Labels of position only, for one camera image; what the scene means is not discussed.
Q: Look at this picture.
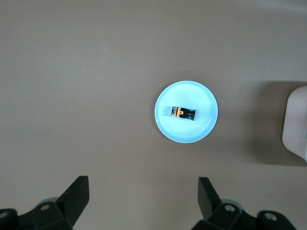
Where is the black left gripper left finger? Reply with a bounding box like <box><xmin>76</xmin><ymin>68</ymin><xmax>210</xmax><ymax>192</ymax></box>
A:
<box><xmin>0</xmin><ymin>176</ymin><xmax>90</xmax><ymax>230</ymax></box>

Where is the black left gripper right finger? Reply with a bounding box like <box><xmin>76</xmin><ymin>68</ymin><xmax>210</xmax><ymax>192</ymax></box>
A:
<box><xmin>191</xmin><ymin>176</ymin><xmax>295</xmax><ymax>230</ymax></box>

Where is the orange push-button switch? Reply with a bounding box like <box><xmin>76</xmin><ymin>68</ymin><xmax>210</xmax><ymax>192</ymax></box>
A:
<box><xmin>170</xmin><ymin>105</ymin><xmax>196</xmax><ymax>121</ymax></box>

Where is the light blue round plate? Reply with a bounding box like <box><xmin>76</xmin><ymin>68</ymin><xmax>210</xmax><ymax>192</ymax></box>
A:
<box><xmin>154</xmin><ymin>80</ymin><xmax>219</xmax><ymax>144</ymax></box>

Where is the white lidded storage box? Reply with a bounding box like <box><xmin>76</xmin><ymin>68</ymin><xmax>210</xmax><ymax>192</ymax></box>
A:
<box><xmin>282</xmin><ymin>86</ymin><xmax>307</xmax><ymax>166</ymax></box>

